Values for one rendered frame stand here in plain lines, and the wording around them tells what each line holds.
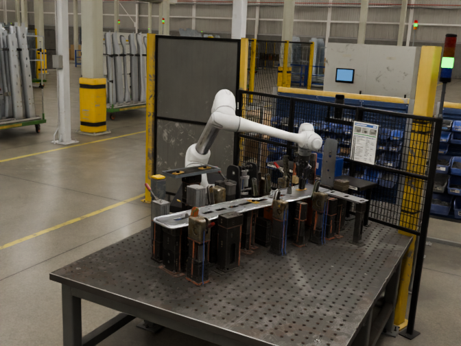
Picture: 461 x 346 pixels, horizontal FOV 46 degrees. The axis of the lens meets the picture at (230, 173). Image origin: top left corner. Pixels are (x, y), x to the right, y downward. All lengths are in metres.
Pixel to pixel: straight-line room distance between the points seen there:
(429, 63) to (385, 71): 6.43
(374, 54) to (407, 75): 0.71
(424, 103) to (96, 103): 8.13
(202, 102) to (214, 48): 0.60
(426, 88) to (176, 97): 3.24
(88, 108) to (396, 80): 5.84
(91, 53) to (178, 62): 4.98
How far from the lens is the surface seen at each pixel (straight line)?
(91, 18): 11.03
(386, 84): 10.25
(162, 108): 6.40
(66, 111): 10.23
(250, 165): 3.58
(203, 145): 3.87
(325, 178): 3.95
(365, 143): 4.05
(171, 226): 2.93
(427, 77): 3.84
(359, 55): 10.36
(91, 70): 11.06
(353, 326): 2.72
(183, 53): 6.19
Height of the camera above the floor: 1.98
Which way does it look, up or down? 14 degrees down
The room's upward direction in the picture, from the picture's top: 3 degrees clockwise
